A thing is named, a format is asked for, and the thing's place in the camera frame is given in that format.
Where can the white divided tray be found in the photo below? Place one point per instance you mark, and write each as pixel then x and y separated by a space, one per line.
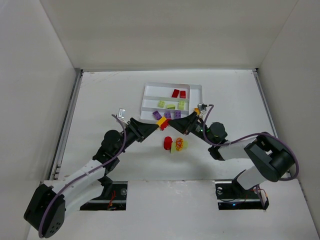
pixel 159 91

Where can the light green square lego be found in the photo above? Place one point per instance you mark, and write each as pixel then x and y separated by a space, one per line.
pixel 161 104

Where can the orange patterned lego piece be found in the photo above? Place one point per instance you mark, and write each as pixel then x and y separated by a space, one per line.
pixel 181 144

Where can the light green lego piece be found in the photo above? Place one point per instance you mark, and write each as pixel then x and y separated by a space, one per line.
pixel 181 105

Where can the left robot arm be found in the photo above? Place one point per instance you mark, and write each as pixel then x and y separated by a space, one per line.
pixel 47 208

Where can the light green wedge lego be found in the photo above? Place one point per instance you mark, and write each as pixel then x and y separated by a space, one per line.
pixel 171 106

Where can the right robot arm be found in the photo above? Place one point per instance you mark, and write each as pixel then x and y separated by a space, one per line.
pixel 271 158

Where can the purple tan lego piece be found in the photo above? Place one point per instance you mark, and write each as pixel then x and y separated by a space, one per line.
pixel 167 115

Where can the small red lego brick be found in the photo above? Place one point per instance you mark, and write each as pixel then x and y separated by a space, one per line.
pixel 182 94

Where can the purple rounded lego piece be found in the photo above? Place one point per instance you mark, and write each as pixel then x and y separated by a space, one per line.
pixel 177 114

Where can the purple patterned lego brick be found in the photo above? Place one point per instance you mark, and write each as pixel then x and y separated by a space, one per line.
pixel 157 115

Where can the light green curved lego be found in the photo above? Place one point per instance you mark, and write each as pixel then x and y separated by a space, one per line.
pixel 173 148

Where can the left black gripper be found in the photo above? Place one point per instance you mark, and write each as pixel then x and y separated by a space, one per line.
pixel 136 129

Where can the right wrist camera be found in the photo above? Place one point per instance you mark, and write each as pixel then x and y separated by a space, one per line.
pixel 202 107

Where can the dark red lego brick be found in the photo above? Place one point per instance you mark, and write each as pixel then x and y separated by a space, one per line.
pixel 164 125

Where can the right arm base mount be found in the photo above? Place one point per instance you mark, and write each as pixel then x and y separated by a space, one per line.
pixel 232 196

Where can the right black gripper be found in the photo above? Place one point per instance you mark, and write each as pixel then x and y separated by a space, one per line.
pixel 190 125

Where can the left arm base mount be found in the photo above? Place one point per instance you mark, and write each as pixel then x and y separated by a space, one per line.
pixel 112 198

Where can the yellow striped lego brick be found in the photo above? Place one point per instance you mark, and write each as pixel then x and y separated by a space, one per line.
pixel 197 111

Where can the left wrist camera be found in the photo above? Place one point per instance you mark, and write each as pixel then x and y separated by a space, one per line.
pixel 121 113

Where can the red rounded lego brick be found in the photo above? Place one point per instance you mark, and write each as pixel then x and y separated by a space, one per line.
pixel 167 144

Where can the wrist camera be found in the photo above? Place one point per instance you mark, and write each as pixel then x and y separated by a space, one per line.
pixel 202 107
pixel 121 113

